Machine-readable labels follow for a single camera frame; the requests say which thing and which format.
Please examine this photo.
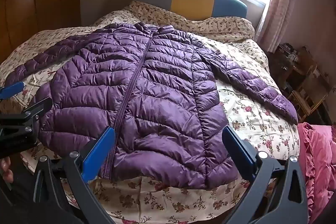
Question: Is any small-flowered folded blanket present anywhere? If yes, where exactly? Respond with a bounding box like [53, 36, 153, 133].
[93, 0, 256, 42]

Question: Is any person's left hand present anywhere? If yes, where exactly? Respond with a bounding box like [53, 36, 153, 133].
[0, 156, 14, 184]

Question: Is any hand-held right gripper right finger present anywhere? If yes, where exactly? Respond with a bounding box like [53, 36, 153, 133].
[222, 126, 309, 224]

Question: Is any floral quilt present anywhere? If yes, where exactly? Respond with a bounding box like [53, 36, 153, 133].
[0, 27, 301, 224]

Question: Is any purple puffer jacket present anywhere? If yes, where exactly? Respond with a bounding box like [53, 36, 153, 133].
[5, 22, 299, 190]

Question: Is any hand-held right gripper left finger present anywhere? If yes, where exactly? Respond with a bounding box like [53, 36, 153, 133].
[33, 126, 116, 224]

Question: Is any pink ruffled blanket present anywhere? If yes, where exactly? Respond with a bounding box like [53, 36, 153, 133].
[298, 122, 336, 224]

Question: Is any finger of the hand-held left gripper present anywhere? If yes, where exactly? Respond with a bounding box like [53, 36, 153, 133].
[0, 81, 25, 100]
[0, 97, 54, 135]

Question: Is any cluttered wooden bedside shelf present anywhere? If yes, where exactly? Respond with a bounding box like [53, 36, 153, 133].
[270, 43, 331, 122]

